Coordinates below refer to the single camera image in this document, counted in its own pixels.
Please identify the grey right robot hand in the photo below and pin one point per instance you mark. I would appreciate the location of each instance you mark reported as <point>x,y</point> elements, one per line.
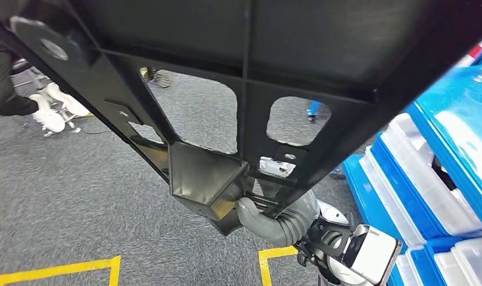
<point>260,225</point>

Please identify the black plastic panel part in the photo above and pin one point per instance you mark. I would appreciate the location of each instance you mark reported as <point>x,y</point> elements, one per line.
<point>209,39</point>

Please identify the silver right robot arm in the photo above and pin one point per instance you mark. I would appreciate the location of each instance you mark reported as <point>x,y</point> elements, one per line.
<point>300,221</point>

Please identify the blue plastic bin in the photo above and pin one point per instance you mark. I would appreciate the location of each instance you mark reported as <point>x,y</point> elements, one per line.
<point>424,272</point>
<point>402,179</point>

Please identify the yellow floor tape marking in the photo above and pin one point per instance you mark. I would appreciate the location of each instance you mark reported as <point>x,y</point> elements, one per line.
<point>84,116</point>
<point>67,270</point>

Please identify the office chair with casters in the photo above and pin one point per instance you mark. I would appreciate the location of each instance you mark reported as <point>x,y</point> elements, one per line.
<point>22,67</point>

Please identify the person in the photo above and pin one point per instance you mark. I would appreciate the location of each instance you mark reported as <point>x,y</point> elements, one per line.
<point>0,79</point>

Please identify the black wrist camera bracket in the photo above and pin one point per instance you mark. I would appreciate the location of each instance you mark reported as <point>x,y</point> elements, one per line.
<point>323,237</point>

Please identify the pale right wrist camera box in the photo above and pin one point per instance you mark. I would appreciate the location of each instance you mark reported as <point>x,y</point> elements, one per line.
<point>375,252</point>

